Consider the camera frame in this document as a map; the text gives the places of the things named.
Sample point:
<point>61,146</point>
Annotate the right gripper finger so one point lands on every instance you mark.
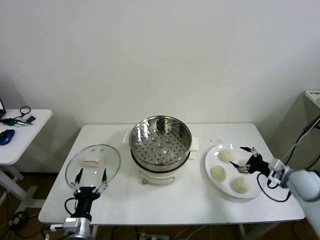
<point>236,165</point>
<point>247,149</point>

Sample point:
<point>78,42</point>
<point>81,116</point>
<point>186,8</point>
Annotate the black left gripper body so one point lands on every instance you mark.
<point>85,196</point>

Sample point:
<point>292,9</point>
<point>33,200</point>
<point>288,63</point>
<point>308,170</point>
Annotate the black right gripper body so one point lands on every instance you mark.
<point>257,165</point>

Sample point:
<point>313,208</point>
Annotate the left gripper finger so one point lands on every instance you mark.
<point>104,176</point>
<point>79,176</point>

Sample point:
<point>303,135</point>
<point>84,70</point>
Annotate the white steamed baozi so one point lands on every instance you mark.
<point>240,184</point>
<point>243,163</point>
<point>227,155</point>
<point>218,173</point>

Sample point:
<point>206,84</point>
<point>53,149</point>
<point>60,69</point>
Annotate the round glass pot lid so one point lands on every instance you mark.
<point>110,160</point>

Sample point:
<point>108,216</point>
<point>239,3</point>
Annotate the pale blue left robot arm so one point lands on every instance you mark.
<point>80,231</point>

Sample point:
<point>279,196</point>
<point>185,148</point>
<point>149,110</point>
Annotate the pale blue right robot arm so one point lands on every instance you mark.
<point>305,185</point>

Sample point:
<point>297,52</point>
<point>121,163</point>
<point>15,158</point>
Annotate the perforated stainless steel steamer basket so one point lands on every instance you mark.
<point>172,150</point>

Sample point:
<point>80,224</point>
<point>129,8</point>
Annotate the large white round plate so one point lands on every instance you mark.
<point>213,158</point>

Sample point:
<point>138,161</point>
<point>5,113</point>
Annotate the white table leg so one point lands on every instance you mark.
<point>94,232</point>
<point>241,231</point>

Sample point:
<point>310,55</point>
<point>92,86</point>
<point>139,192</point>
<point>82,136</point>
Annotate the white electric cooking pot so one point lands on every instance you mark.
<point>155,176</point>

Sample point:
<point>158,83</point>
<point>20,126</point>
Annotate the small white side table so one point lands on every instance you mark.
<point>30,132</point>

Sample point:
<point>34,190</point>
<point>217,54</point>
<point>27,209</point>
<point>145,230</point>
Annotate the white floor plug bundle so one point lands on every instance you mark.
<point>17,220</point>

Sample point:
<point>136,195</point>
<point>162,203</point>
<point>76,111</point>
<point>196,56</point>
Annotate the small black device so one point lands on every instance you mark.
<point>31,119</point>

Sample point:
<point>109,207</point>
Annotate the grey power strip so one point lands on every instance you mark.
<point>152,236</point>

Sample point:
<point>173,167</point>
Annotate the white cabinet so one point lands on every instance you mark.
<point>312,98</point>

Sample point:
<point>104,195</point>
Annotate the blue computer mouse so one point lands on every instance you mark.
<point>6,137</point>

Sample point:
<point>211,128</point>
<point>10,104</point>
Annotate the dark laptop edge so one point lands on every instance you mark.
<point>1,107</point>

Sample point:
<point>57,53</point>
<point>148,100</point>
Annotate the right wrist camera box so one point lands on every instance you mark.
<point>276,172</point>

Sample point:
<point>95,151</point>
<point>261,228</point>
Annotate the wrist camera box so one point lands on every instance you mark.
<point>276,172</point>
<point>57,227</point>

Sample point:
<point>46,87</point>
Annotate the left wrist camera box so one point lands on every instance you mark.
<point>57,227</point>

